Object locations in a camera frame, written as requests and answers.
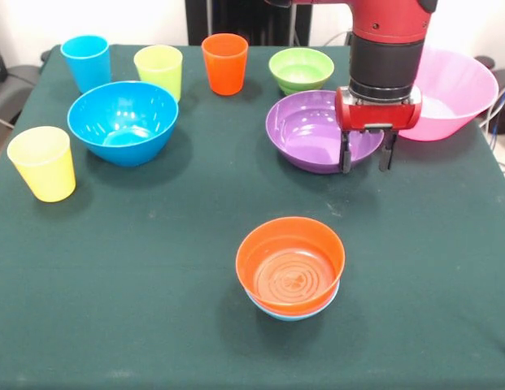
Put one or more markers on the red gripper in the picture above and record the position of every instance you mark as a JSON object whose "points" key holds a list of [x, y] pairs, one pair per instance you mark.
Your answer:
{"points": [[378, 115]]}

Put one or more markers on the purple plastic bowl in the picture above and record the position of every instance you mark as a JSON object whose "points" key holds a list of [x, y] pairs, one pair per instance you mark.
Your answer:
{"points": [[305, 134]]}

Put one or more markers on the orange plastic bowl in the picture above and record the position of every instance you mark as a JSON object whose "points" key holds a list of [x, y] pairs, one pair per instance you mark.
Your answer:
{"points": [[288, 243]]}

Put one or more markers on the small blue plastic bowl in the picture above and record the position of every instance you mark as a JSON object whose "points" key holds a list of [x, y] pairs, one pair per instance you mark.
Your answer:
{"points": [[292, 317]]}

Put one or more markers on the small green plastic bowl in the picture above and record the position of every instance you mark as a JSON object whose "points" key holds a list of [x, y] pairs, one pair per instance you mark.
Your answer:
{"points": [[301, 73]]}

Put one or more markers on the large pink plastic bowl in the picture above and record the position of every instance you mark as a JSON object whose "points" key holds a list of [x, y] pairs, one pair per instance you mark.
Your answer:
{"points": [[455, 93]]}

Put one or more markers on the black power plug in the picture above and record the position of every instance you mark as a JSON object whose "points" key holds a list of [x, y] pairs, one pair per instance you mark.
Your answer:
{"points": [[349, 39]]}

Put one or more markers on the orange plastic cup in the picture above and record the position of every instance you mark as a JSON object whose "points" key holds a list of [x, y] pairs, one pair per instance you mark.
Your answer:
{"points": [[224, 69]]}

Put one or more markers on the lime green plastic cup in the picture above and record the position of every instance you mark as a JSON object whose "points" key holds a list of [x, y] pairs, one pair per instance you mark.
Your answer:
{"points": [[158, 69]]}

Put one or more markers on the large blue plastic bowl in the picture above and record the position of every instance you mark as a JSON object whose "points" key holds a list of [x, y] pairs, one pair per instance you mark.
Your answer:
{"points": [[122, 122]]}

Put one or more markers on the dark green tablecloth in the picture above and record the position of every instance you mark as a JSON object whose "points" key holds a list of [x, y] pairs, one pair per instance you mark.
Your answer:
{"points": [[114, 264]]}

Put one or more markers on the blue plastic cup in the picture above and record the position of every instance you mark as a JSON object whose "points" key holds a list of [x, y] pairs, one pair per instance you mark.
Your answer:
{"points": [[89, 65]]}

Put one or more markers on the yellow plastic cup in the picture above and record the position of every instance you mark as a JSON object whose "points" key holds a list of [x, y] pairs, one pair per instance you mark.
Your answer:
{"points": [[44, 170]]}

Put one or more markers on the black chair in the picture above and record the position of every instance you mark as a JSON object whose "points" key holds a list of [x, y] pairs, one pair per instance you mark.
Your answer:
{"points": [[12, 89]]}

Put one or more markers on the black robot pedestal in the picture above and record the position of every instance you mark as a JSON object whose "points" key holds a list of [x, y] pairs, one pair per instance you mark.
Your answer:
{"points": [[252, 24]]}

